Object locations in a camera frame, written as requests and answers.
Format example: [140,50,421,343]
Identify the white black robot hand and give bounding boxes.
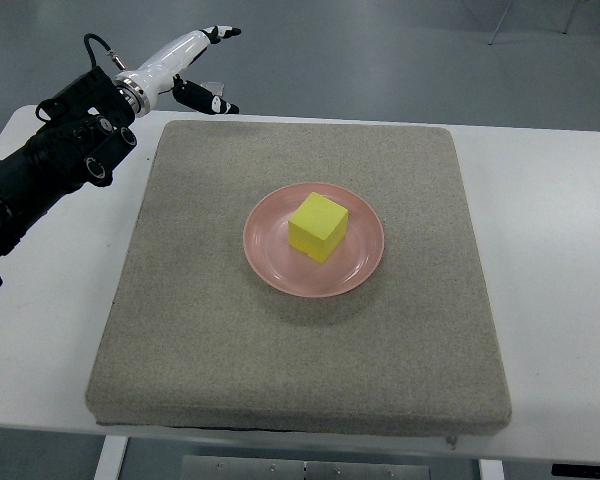
[114,25,242,117]

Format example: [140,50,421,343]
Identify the yellow foam block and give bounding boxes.
[288,192,349,264]

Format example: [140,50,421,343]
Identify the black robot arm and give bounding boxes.
[0,64,137,288]

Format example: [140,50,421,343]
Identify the floor socket plate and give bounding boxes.
[201,82,225,97]

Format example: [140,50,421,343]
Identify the pink plate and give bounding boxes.
[243,182,384,298]

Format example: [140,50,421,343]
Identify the grey fabric cushion mat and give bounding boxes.
[85,120,512,437]

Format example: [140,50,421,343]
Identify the white table leg left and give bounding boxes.
[93,435,129,480]

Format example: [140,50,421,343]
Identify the white table leg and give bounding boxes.
[93,435,129,480]
[478,459,505,480]

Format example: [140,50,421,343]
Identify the metal chair legs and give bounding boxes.
[487,1,600,46]

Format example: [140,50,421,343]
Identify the white table leg right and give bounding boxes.
[478,459,505,480]

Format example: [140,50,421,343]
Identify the black device bottom right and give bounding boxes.
[551,463,600,479]

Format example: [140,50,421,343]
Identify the grey metal base plate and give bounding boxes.
[180,455,431,480]

